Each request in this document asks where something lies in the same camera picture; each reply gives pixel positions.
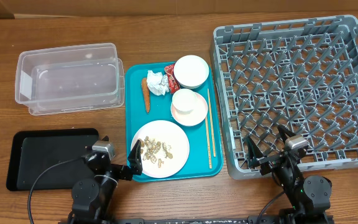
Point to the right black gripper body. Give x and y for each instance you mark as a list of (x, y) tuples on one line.
[(270, 163)]

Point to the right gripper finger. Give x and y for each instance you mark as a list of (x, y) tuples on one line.
[(253, 153), (286, 135)]

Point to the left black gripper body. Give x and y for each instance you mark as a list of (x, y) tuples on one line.
[(118, 173)]

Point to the small pink plate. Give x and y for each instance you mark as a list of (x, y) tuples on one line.
[(194, 117)]

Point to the wooden chopstick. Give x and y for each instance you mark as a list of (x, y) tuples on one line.
[(208, 143), (211, 123)]

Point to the white cup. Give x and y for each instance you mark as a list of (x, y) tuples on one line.
[(184, 100)]

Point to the red snack wrapper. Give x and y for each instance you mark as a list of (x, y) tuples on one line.
[(172, 81)]

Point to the white bowl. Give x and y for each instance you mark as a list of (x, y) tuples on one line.
[(191, 71)]

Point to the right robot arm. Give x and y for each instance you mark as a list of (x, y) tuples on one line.
[(309, 196)]

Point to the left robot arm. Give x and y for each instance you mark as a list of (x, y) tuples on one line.
[(92, 197)]

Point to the grey dishwasher rack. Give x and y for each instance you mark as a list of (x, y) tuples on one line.
[(302, 74)]

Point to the peanut shell scraps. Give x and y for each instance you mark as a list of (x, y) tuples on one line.
[(155, 152)]

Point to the large white plate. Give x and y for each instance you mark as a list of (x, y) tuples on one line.
[(172, 134)]

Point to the black plastic tray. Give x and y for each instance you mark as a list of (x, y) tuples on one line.
[(49, 158)]

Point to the teal plastic serving tray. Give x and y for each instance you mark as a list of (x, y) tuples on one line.
[(194, 154)]

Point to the orange carrot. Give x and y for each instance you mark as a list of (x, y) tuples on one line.
[(146, 94)]

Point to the crumpled white tissue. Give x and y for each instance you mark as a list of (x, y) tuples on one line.
[(157, 83)]

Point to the clear plastic bin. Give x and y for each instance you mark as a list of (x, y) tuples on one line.
[(70, 79)]

